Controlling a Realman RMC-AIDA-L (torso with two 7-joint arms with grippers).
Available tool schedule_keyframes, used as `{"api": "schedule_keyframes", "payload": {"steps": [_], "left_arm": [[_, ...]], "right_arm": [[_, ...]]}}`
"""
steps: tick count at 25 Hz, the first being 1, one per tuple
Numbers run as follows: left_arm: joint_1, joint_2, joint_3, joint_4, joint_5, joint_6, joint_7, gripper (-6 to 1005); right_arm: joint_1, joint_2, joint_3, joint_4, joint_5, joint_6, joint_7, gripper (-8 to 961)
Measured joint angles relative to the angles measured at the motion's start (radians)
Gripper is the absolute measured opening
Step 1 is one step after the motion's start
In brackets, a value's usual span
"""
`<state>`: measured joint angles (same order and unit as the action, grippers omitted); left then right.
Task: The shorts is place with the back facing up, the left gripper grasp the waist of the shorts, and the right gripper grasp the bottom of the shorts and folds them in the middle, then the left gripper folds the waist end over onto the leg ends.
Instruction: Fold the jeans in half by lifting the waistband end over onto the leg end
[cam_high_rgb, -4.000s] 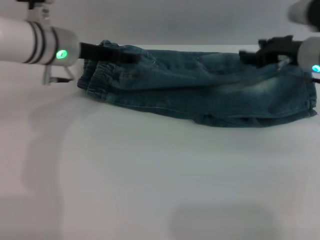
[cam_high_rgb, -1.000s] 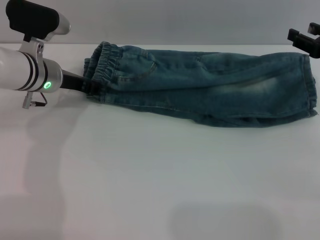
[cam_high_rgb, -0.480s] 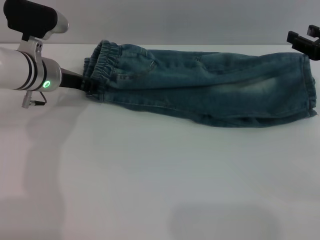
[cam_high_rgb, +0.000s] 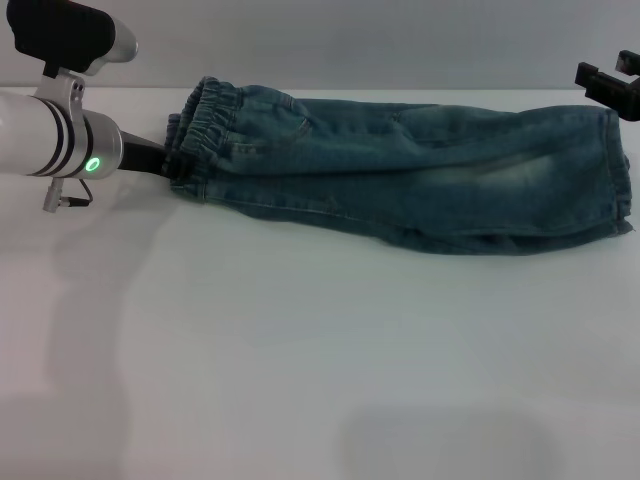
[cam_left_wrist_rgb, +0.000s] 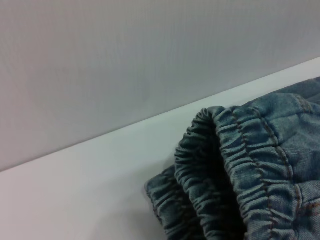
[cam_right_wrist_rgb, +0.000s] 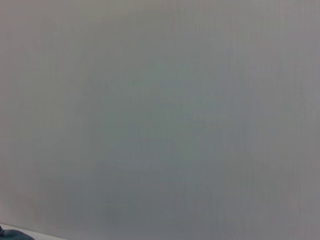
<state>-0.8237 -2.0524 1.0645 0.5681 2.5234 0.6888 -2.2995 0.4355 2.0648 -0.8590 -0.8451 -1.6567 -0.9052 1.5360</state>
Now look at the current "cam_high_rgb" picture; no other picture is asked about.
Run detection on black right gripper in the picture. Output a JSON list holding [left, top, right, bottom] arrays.
[[573, 48, 640, 123]]

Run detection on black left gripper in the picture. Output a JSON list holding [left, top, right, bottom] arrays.
[[118, 129, 200, 181]]

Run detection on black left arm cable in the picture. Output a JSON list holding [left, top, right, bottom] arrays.
[[61, 177, 94, 208]]

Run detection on white tablecloth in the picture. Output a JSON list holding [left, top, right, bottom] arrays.
[[0, 85, 640, 480]]

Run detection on blue denim shorts with cartoon print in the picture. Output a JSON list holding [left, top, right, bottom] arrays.
[[162, 74, 635, 258]]

